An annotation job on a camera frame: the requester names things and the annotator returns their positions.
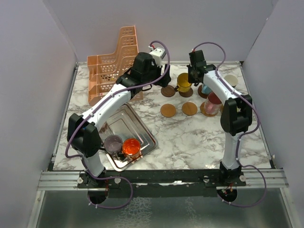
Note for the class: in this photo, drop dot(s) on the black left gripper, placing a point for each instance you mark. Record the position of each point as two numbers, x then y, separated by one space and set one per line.
164 82

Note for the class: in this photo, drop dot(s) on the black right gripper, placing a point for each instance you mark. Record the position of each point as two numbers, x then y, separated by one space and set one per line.
191 80

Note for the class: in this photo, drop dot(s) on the yellow black mug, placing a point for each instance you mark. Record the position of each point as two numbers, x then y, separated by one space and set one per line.
183 85

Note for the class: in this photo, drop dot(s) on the white blue mug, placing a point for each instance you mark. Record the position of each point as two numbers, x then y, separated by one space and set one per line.
205 89

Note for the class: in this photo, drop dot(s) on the dark brown wooden coaster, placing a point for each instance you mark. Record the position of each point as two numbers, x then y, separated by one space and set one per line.
189 93

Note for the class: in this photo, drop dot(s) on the brown ringed wooden saucer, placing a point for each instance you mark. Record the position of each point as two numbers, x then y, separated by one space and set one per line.
201 94

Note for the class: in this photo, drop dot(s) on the dark walnut coaster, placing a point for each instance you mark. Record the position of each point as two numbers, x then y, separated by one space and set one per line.
168 91

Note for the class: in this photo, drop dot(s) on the white cup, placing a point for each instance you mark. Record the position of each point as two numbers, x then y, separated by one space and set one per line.
232 80

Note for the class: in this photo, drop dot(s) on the woven rattan coaster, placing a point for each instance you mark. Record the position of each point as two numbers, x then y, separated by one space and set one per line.
221 108
203 111

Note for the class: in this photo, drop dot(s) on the pink maroon mug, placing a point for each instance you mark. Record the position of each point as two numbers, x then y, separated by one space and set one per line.
212 104

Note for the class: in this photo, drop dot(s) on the light brown wooden coaster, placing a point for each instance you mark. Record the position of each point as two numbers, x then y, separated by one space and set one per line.
189 108

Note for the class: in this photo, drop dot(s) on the light beech wooden coaster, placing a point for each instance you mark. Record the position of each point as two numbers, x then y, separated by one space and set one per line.
168 110

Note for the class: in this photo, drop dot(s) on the orange metallic cup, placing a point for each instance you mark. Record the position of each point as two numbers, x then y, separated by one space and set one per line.
131 148

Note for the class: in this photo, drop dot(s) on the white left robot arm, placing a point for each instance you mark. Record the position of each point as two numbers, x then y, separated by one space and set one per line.
83 130

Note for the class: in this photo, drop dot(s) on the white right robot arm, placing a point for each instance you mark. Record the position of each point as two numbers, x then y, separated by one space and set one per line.
236 116

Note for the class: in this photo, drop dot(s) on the purple glass cup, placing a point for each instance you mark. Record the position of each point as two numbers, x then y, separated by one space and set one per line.
113 144

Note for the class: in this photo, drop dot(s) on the peach plastic file organizer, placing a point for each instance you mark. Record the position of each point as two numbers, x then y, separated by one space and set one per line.
106 68

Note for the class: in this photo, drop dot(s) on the silver metal tray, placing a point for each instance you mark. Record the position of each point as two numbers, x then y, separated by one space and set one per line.
126 123

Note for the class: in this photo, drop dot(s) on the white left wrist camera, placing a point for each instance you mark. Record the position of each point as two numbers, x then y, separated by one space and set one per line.
158 54

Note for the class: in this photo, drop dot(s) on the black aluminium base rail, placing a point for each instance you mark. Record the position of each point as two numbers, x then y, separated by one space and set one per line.
160 183

